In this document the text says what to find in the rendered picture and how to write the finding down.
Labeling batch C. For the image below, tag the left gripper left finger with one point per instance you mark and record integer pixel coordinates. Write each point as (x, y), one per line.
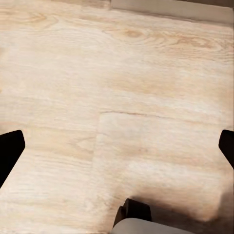
(12, 145)

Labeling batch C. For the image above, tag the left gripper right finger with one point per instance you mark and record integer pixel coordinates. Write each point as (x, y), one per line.
(226, 145)

